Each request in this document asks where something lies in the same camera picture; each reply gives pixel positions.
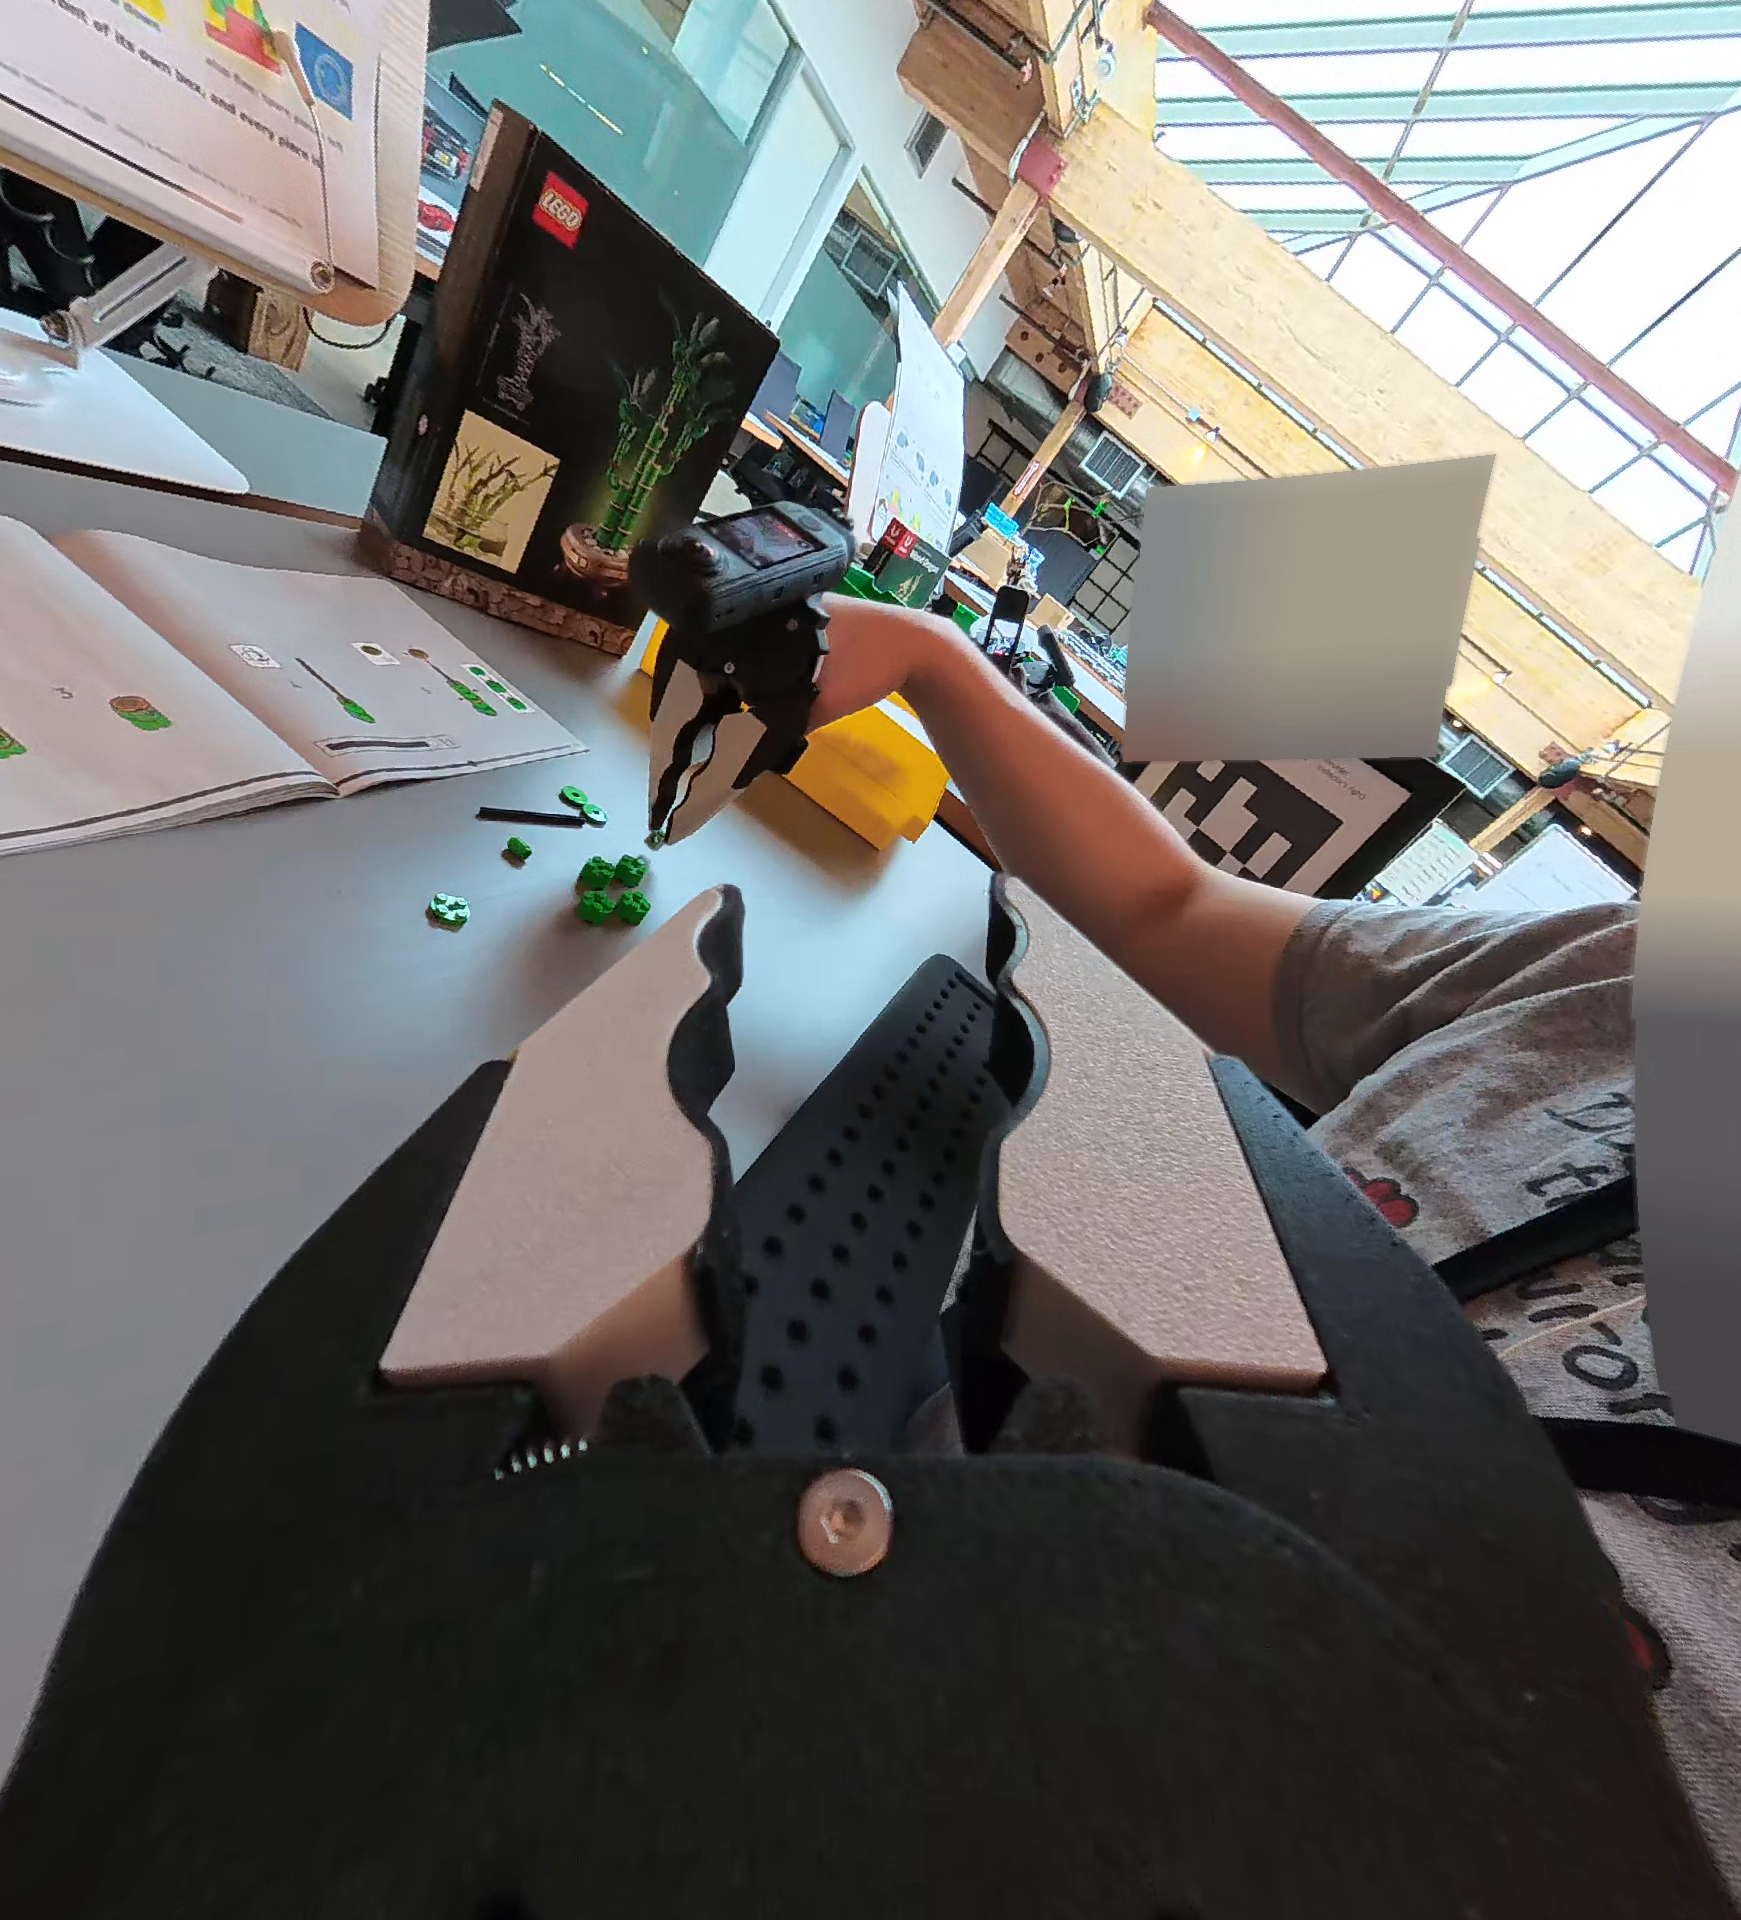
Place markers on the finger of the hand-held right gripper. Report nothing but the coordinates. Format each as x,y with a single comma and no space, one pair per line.
731,774
670,751

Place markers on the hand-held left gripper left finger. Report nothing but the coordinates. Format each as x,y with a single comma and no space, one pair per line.
572,1203

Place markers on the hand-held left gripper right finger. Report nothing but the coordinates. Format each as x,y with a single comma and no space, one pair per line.
1157,1203

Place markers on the person's right forearm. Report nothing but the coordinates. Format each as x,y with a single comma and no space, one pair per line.
1112,871

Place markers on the grey desk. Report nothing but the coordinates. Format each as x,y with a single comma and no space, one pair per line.
211,1081

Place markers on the person's right hand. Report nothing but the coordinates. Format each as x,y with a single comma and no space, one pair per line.
877,652

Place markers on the yellow plastic bin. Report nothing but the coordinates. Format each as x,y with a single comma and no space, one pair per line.
871,763

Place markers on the black axle rod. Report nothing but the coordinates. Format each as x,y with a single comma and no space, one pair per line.
529,813

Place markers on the small red green box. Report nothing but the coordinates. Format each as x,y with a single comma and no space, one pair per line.
910,567

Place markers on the background document stand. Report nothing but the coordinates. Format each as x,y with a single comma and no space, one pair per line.
910,418

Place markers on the black bamboo set box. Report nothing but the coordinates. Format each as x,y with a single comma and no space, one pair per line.
540,375

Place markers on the black perforated pad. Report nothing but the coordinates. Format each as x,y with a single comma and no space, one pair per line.
854,1203

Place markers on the grey printed shirt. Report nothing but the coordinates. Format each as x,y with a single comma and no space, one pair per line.
1471,1051

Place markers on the black white marker board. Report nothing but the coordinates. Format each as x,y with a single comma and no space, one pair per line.
1260,819

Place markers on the open instruction booklet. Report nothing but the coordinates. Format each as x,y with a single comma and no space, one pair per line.
132,678

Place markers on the instruction poster on stand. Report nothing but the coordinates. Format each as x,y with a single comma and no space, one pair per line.
92,435

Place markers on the printed instruction sheet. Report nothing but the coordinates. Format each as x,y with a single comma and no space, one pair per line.
132,120

